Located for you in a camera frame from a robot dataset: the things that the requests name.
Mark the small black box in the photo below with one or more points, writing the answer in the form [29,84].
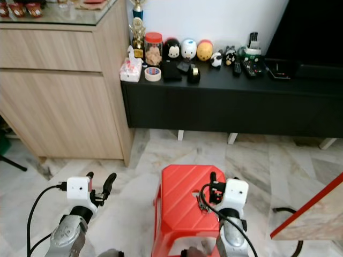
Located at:
[183,66]

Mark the light wooden cabinet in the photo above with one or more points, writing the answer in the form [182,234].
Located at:
[64,107]

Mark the black wallet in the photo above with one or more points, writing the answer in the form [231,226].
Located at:
[171,72]

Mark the marble folding table red edge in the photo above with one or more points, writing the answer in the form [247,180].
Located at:
[316,219]

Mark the black tape roll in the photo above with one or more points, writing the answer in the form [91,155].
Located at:
[194,77]

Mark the gold trophy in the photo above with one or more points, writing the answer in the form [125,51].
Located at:
[138,32]

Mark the black tray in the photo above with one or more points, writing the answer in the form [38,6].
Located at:
[278,75]

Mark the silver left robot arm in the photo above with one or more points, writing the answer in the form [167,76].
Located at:
[67,238]

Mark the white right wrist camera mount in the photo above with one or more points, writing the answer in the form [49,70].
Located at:
[237,195]

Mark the black table leg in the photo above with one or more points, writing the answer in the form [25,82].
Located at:
[284,209]

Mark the black television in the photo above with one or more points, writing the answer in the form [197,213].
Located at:
[311,32]

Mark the red plastic stool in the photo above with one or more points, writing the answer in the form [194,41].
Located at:
[179,209]

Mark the green black game controller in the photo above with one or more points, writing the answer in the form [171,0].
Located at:
[252,68]

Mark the black remote control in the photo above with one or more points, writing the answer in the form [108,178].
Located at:
[236,69]

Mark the white tape roll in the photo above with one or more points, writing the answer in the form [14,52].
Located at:
[146,74]

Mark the black slanted metal leg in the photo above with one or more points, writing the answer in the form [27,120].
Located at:
[15,164]

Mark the white pink tissue pack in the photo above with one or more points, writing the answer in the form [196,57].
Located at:
[131,70]

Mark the dark key bunch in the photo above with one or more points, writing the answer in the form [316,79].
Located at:
[202,203]

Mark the white round figure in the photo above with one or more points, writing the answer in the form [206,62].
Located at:
[188,49]

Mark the yellow round figure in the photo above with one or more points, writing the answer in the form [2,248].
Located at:
[204,52]

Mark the green white cup holder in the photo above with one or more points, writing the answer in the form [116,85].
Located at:
[252,52]

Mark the glass jar red lid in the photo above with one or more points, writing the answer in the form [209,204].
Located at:
[154,53]

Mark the small white cow figure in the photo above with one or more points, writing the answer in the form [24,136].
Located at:
[216,60]

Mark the small black white figure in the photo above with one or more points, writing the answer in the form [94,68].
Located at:
[230,56]

